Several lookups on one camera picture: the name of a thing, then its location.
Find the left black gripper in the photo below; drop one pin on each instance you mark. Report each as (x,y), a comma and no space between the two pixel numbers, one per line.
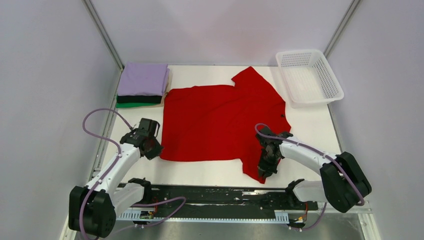
(156,152)

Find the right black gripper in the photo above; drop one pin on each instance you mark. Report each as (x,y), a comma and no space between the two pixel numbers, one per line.
(264,171)

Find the red t shirt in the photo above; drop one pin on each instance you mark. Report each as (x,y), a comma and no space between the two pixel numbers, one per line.
(218,122)

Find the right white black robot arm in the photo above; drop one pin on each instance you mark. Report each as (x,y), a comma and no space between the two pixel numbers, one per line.
(342,182)

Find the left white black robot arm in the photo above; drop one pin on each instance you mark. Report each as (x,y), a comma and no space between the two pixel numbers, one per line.
(94,208)

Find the wooden board under stack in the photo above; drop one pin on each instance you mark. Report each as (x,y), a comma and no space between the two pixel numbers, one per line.
(168,79)

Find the folded green t shirt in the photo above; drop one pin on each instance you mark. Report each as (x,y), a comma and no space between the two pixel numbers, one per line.
(137,105)

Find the folded black t shirt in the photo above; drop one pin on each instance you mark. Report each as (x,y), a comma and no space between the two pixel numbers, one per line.
(139,99)

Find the folded lilac t shirt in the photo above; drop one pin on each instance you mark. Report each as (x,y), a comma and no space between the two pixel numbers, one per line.
(143,79)

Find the white plastic basket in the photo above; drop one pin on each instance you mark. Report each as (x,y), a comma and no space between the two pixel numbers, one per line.
(309,78)

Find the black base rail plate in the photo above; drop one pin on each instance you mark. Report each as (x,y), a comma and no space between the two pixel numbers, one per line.
(225,201)

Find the white slotted cable duct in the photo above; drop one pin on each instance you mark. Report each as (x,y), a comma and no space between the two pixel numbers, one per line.
(143,215)

